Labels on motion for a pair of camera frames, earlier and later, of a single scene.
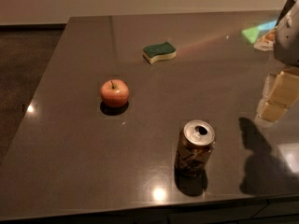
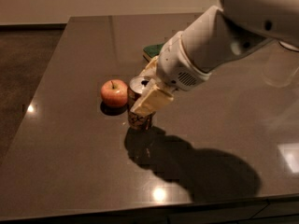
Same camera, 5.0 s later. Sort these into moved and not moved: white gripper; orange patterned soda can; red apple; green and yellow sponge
Moved: white gripper; orange patterned soda can
Not moved: red apple; green and yellow sponge
